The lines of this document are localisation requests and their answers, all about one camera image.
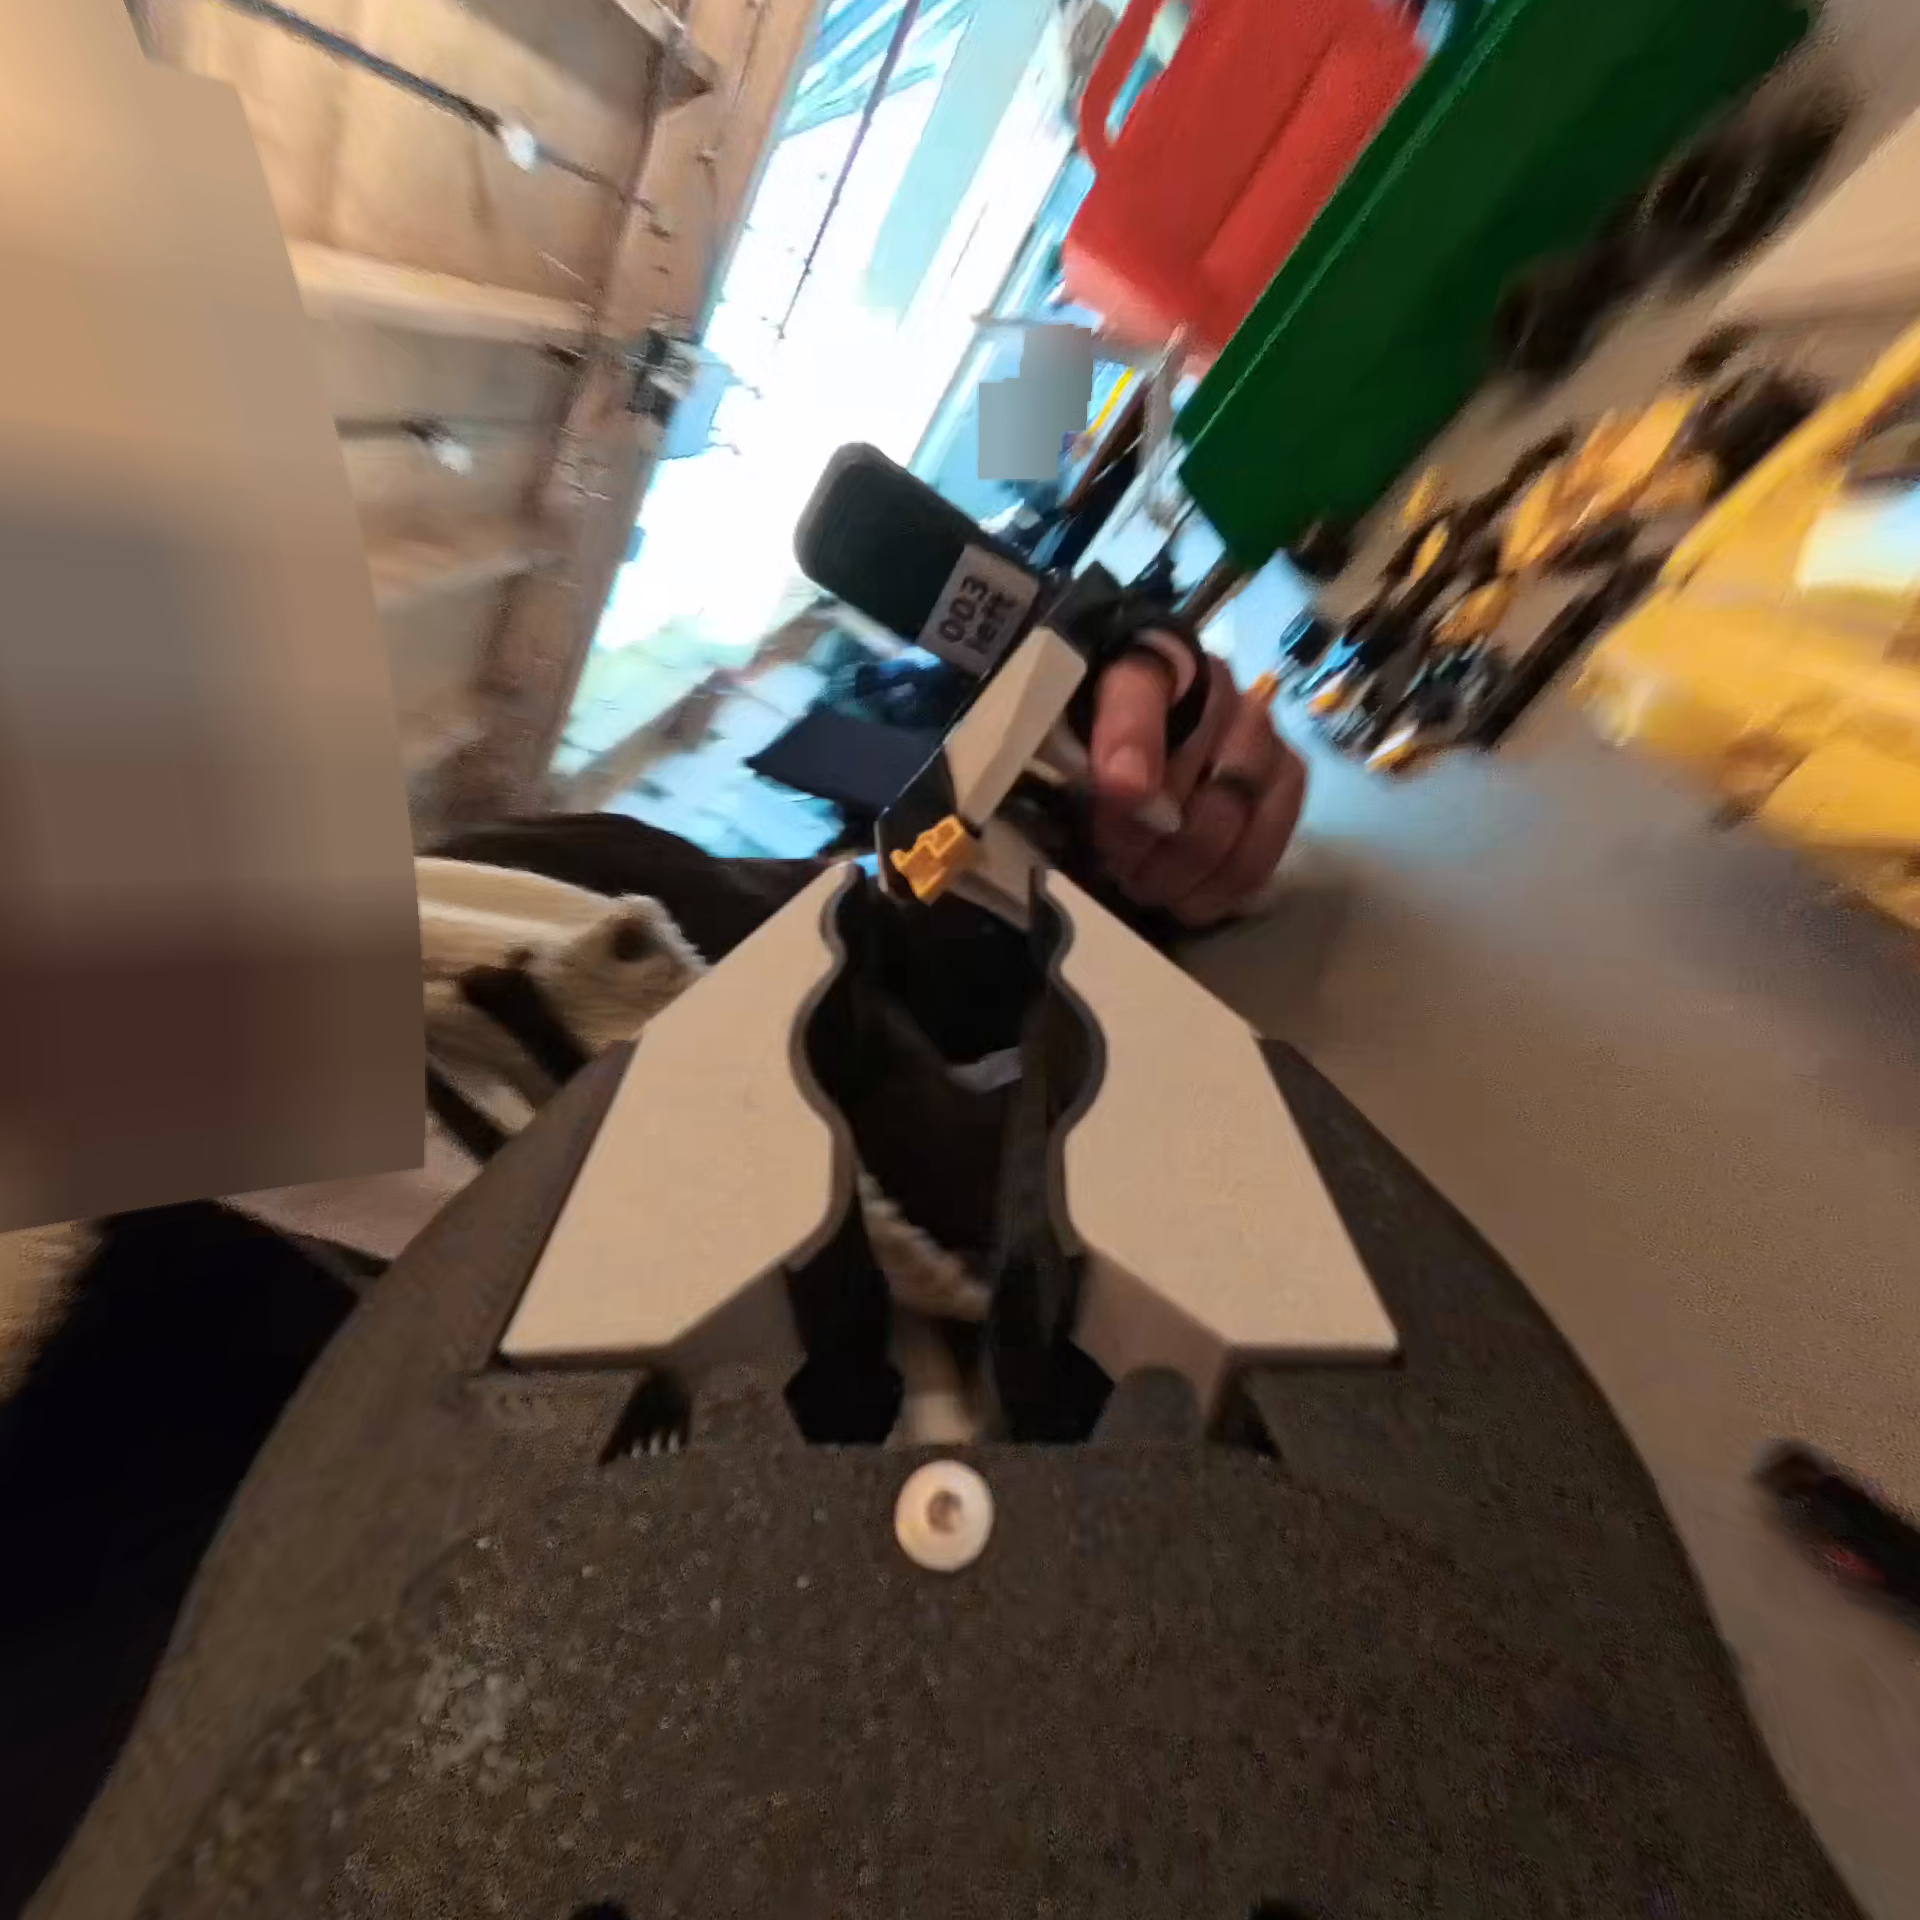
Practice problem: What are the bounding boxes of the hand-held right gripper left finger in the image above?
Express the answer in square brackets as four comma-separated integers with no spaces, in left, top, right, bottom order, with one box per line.
[498,863,905,1444]

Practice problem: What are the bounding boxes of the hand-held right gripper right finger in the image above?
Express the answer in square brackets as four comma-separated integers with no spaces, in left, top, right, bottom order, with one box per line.
[989,867,1401,1444]

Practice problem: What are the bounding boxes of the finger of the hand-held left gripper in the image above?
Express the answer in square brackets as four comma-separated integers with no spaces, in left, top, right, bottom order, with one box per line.
[873,627,1093,887]
[958,836,1055,932]

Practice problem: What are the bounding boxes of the pile of black brick parts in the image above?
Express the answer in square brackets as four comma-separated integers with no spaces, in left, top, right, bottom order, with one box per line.
[1274,345,1832,775]

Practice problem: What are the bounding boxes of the black brick beam piece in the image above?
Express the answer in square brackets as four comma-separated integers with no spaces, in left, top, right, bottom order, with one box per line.
[1754,1441,1920,1629]

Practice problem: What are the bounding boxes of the yellow toy brick car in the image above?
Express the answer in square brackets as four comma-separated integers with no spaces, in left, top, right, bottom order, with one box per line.
[1574,323,1920,932]

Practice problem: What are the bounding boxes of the person's left hand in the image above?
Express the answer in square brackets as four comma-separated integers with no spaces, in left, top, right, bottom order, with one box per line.
[1082,639,1311,932]

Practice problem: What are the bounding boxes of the red storage bin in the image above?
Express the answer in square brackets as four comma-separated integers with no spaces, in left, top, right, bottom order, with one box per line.
[1063,0,1426,361]

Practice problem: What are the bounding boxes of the green storage bin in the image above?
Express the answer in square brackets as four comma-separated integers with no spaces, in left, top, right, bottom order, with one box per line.
[1177,0,1817,572]

